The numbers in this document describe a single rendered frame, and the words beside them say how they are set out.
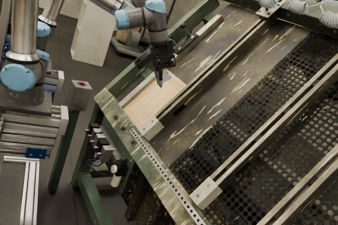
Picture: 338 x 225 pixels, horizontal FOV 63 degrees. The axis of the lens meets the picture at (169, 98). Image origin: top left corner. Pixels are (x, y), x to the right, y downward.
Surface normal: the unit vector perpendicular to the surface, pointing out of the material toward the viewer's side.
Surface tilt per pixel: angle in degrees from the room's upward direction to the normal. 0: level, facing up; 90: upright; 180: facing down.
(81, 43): 90
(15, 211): 0
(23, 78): 97
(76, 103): 90
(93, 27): 90
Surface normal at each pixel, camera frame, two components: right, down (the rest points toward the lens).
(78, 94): 0.51, 0.47
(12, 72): 0.11, 0.50
